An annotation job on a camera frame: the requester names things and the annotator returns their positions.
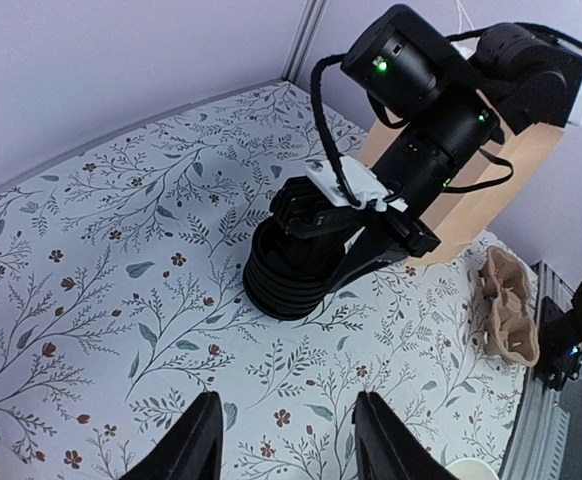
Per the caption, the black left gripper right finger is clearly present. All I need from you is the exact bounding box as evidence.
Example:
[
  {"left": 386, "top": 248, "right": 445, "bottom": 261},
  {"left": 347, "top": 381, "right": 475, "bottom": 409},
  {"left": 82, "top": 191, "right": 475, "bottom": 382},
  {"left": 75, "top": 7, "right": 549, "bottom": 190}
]
[{"left": 353, "top": 391, "right": 455, "bottom": 480}]

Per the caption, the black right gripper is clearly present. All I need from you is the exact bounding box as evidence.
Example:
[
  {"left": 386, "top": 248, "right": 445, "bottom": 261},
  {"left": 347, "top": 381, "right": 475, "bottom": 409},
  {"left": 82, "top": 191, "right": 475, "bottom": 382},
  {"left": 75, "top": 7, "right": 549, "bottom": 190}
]
[{"left": 270, "top": 176, "right": 441, "bottom": 293}]

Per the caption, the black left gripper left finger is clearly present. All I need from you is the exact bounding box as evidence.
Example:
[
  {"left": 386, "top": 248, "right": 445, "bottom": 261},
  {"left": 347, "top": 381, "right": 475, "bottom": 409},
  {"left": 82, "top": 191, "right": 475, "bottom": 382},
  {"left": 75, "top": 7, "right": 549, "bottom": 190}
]
[{"left": 120, "top": 392, "right": 223, "bottom": 480}]

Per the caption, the stack of black cup lids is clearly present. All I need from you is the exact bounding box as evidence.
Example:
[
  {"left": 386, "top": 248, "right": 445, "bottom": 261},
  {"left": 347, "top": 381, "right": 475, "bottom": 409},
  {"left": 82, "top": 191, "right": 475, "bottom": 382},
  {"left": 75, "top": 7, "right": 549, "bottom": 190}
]
[{"left": 243, "top": 219, "right": 351, "bottom": 321}]

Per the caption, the white paper coffee cup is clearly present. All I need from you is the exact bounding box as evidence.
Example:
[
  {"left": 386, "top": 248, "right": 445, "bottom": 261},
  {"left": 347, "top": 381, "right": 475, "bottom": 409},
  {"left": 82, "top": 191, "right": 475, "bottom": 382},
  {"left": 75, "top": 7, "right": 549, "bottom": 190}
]
[{"left": 446, "top": 458, "right": 499, "bottom": 480}]

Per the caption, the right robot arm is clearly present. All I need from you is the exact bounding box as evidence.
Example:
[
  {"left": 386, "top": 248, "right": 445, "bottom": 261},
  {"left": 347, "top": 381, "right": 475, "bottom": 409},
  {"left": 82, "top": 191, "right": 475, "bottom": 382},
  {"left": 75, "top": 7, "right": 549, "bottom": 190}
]
[{"left": 245, "top": 4, "right": 582, "bottom": 309}]

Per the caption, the brown paper bag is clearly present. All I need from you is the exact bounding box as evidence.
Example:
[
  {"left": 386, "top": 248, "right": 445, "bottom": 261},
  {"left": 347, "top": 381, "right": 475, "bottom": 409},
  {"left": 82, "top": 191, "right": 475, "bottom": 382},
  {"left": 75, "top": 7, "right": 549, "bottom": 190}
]
[{"left": 358, "top": 117, "right": 565, "bottom": 261}]

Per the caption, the brown cardboard cup carrier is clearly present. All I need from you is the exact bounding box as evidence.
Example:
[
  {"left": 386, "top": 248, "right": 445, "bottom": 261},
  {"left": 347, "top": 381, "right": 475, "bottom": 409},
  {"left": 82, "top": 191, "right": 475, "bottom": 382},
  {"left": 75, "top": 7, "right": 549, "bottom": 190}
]
[{"left": 479, "top": 246, "right": 540, "bottom": 368}]

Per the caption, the floral tablecloth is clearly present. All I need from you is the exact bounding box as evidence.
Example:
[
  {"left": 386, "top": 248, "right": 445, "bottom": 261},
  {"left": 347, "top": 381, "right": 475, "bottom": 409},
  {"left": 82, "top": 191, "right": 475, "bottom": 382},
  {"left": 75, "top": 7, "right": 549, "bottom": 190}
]
[{"left": 0, "top": 83, "right": 525, "bottom": 479}]

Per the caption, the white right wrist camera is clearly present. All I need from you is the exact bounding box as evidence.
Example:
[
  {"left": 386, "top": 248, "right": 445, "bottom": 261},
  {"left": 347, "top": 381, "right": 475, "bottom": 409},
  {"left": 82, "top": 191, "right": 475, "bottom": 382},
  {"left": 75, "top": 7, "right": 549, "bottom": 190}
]
[{"left": 305, "top": 155, "right": 408, "bottom": 213}]

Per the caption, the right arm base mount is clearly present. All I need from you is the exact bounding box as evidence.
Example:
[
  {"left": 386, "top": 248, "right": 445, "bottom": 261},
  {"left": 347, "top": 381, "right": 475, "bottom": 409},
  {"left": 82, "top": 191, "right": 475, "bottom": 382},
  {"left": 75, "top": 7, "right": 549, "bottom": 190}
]
[{"left": 535, "top": 282, "right": 582, "bottom": 392}]

